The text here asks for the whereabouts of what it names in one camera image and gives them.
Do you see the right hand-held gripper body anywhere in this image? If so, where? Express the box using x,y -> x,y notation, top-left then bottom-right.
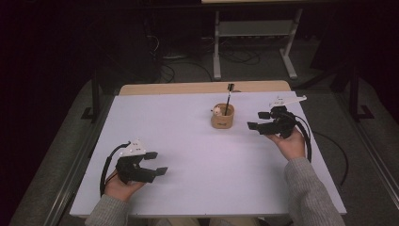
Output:
257,95 -> 308,139

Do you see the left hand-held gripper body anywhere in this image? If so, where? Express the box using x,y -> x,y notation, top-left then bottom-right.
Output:
115,138 -> 158,186

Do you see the wooden pen holder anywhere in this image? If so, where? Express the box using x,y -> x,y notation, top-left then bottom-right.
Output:
210,103 -> 235,130

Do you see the black pen with square end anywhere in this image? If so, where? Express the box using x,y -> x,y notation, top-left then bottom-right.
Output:
223,83 -> 236,117

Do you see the person's left hand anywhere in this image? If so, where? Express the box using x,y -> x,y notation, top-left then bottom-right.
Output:
104,171 -> 146,202

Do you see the person's right hand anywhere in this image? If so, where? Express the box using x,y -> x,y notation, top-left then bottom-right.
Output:
266,126 -> 307,162

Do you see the black metal stand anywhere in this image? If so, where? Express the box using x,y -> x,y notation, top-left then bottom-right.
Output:
80,70 -> 102,123
332,64 -> 375,122

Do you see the white power strip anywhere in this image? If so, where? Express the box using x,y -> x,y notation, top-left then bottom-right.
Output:
162,54 -> 189,61

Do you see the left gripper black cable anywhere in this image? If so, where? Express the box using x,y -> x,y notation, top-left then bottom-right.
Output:
99,141 -> 132,198

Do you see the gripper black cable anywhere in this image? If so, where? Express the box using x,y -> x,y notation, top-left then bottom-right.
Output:
99,141 -> 132,198
283,111 -> 313,164

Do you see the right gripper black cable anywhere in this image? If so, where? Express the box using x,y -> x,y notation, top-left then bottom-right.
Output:
283,111 -> 313,164

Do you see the tangle of floor cables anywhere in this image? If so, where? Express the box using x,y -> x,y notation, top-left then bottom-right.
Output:
200,36 -> 263,67

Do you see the black cable on floor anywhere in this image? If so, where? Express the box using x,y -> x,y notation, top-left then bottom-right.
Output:
312,130 -> 350,186

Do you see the white metal desk frame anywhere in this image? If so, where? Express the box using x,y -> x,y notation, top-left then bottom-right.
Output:
212,8 -> 304,81

